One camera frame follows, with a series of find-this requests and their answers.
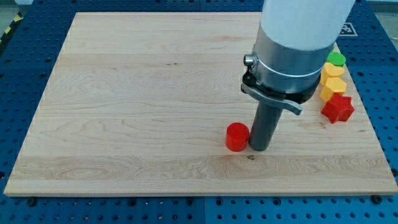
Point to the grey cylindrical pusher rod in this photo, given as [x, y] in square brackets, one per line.
[263, 127]

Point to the black clamp with silver lever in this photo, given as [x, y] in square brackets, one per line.
[286, 101]

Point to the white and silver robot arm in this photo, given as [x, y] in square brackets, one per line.
[293, 41]

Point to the red star block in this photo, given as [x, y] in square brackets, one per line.
[338, 108]

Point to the green circle block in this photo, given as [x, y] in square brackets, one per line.
[336, 58]

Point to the red cylinder block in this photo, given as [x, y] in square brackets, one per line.
[237, 135]

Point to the yellow hexagon block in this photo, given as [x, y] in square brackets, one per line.
[332, 86]

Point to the yellow heart block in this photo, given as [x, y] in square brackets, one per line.
[330, 71]

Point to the light wooden board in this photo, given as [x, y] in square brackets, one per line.
[138, 104]

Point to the black and white fiducial tag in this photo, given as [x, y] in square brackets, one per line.
[348, 30]

